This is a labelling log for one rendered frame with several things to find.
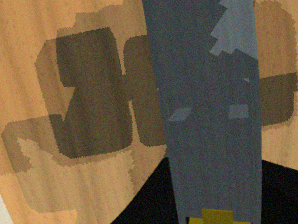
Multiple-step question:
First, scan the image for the wooden board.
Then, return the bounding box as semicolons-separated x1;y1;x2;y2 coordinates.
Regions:
0;0;298;224

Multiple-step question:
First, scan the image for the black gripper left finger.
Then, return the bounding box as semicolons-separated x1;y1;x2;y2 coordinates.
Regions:
110;157;180;224

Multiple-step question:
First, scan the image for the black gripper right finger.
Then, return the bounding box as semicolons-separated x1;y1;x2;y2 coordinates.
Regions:
261;160;298;224

